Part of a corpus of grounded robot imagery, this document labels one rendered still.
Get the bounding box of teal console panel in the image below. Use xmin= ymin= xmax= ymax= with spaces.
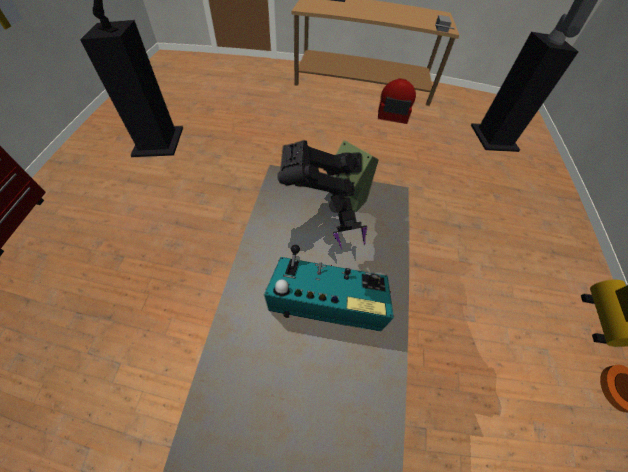
xmin=264 ymin=245 xmax=394 ymax=331

